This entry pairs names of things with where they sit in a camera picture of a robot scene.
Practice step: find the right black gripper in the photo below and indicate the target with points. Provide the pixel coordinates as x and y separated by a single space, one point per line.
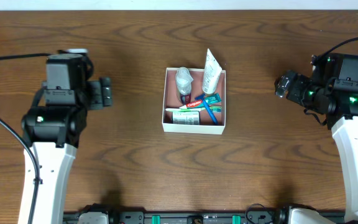
291 85

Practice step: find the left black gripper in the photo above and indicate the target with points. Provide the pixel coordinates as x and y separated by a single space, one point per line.
105 91

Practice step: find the Colgate toothpaste tube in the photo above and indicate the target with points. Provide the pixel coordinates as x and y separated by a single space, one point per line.
212 99

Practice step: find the clear pump bottle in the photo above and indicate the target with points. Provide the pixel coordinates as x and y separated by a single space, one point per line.
183 80

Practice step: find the white lotion tube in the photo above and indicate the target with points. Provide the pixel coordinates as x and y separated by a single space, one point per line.
212 72

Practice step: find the green white toothbrush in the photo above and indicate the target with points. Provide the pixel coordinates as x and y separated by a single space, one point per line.
214 109

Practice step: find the green white soap box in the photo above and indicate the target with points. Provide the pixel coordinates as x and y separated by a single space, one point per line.
186 118

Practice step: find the blue disposable razor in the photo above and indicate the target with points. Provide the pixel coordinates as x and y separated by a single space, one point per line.
211 115

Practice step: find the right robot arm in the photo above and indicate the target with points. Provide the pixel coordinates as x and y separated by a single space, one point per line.
332 91

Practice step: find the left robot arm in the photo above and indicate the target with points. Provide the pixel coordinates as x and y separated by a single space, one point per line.
51 132

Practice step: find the white open cardboard box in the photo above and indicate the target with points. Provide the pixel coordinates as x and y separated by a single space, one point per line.
171 100

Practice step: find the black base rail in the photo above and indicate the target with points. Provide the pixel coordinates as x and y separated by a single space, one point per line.
253 216

